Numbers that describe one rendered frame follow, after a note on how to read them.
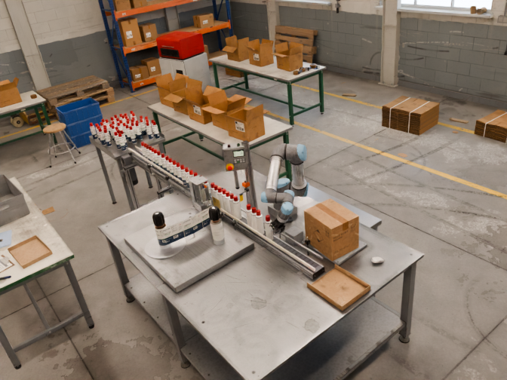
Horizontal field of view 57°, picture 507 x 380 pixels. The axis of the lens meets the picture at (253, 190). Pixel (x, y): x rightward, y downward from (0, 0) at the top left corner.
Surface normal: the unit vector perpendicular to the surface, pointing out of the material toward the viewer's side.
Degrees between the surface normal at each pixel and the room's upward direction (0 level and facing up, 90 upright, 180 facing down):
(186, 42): 90
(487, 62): 90
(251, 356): 0
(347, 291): 0
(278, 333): 0
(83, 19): 90
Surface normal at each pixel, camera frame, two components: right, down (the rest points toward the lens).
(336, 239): 0.52, 0.38
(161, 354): -0.11, -0.86
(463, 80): -0.79, 0.38
